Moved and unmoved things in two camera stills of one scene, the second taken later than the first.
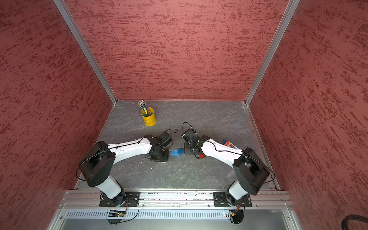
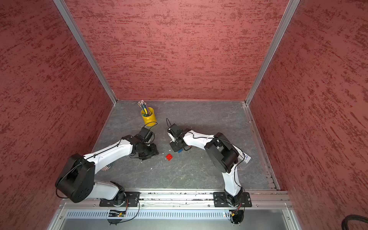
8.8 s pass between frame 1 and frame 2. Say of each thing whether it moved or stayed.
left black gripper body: moved
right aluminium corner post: stayed
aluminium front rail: stayed
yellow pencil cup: stayed
